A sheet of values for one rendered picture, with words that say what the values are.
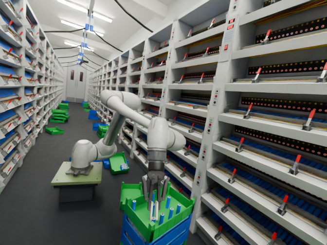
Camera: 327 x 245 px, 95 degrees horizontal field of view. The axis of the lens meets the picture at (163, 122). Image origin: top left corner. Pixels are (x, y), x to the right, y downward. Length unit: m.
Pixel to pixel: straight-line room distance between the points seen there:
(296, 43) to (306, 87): 0.22
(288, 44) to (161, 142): 0.75
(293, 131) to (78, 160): 1.46
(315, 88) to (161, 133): 0.67
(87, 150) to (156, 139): 0.89
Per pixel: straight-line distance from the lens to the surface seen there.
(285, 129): 0.90
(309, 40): 0.96
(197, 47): 1.72
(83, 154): 1.47
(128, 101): 1.16
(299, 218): 1.00
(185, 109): 1.33
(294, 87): 0.91
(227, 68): 1.11
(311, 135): 0.87
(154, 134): 0.69
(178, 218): 0.85
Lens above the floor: 0.97
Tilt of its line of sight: 8 degrees down
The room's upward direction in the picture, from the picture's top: 9 degrees clockwise
